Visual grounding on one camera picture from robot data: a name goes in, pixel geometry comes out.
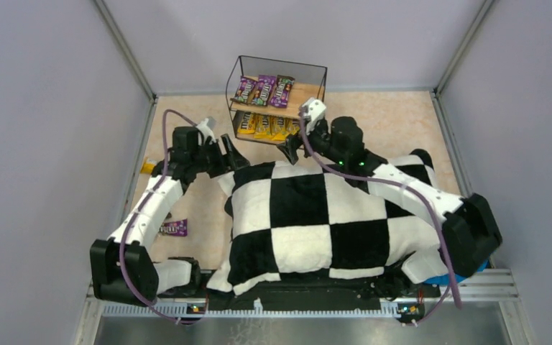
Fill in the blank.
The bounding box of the yellow candy bag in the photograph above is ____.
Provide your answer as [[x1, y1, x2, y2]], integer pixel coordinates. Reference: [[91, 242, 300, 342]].
[[284, 119, 300, 139]]

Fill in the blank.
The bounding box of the purple brown candy bag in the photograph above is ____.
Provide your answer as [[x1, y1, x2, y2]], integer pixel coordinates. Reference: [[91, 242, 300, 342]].
[[269, 75, 295, 109]]

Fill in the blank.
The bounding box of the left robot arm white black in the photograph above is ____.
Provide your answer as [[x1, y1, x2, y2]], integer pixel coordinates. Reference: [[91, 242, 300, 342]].
[[90, 125, 250, 306]]

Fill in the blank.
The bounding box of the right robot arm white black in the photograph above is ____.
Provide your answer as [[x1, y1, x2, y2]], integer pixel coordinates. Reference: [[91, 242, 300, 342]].
[[277, 116, 502, 285]]

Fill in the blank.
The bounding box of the yellow candy bag shelf left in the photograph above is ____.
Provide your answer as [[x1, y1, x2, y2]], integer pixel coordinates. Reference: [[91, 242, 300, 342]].
[[237, 112, 256, 134]]

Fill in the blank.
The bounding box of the yellow candy bag shelf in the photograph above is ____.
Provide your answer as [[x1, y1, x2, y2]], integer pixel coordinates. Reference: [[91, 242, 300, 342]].
[[237, 112, 256, 134], [254, 114, 273, 139]]

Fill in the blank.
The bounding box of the yellow candy bag shelf right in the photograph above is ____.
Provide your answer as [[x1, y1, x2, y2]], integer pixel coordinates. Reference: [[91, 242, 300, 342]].
[[254, 114, 273, 139]]

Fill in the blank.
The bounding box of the purple candy bag shelf right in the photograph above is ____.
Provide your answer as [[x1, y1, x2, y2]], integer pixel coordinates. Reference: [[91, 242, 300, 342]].
[[250, 75, 277, 106]]

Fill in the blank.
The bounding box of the purple candy bag shelf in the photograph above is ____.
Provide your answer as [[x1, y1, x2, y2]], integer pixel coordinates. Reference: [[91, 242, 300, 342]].
[[230, 76, 258, 104], [250, 75, 277, 106]]

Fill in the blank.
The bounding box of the purple candy bag shelf left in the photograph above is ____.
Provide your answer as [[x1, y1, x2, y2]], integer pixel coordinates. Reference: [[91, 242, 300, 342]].
[[230, 76, 258, 104]]

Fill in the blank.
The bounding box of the purple candy bag near base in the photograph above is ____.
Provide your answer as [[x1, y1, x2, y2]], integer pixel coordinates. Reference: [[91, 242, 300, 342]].
[[159, 219, 188, 237]]

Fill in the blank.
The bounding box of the black white checkered pillow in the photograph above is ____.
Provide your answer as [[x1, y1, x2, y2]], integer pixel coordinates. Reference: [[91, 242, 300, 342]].
[[207, 161, 439, 295]]

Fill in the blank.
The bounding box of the blue cloth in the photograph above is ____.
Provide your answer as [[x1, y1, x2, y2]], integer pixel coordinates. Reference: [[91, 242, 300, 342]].
[[423, 259, 489, 287]]

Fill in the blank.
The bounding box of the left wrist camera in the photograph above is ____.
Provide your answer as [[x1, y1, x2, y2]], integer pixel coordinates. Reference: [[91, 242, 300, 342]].
[[195, 116, 217, 145]]

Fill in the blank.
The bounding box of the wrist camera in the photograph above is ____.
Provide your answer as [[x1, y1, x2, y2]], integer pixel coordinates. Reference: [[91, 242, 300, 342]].
[[195, 116, 217, 145], [299, 97, 326, 135]]

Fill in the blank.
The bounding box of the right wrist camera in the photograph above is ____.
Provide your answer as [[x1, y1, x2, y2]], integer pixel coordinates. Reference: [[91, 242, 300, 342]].
[[299, 97, 326, 135]]

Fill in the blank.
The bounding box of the black wire wooden shelf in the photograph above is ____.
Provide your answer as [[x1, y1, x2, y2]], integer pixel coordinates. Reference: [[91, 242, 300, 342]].
[[225, 55, 328, 145]]

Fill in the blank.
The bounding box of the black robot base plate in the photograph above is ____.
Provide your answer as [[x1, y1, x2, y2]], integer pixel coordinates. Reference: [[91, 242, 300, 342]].
[[158, 271, 438, 311]]

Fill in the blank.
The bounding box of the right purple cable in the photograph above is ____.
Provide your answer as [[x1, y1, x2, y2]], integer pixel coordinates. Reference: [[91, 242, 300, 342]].
[[297, 106, 463, 326]]

